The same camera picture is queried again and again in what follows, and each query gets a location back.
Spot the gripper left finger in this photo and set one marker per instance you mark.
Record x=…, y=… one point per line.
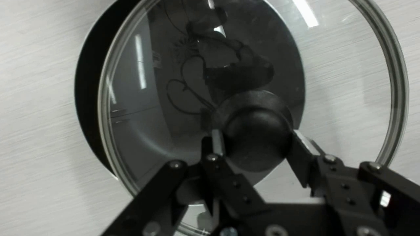
x=226, y=183

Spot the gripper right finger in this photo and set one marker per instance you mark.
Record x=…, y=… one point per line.
x=347, y=190

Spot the glass lid with black knob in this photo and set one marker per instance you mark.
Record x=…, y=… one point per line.
x=259, y=137

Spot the black pot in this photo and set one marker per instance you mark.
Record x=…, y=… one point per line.
x=88, y=98

